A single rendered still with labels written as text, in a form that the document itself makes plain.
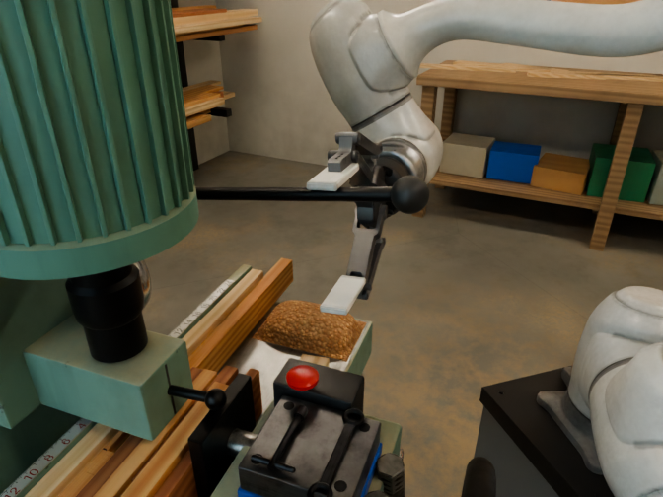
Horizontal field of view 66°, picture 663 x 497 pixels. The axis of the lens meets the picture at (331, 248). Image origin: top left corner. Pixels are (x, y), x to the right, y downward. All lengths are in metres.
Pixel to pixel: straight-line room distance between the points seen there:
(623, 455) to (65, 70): 0.70
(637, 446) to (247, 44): 3.89
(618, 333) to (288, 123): 3.55
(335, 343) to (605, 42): 0.50
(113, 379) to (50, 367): 0.07
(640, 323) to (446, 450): 1.04
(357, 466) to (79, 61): 0.35
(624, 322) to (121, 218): 0.73
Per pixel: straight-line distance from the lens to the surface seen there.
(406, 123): 0.75
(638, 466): 0.74
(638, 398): 0.75
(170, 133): 0.39
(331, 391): 0.49
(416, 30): 0.75
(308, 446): 0.46
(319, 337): 0.69
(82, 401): 0.56
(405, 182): 0.46
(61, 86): 0.35
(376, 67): 0.74
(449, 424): 1.88
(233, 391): 0.52
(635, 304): 0.91
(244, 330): 0.73
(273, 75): 4.17
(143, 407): 0.51
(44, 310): 0.58
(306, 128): 4.12
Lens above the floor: 1.35
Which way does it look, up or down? 28 degrees down
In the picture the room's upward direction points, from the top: straight up
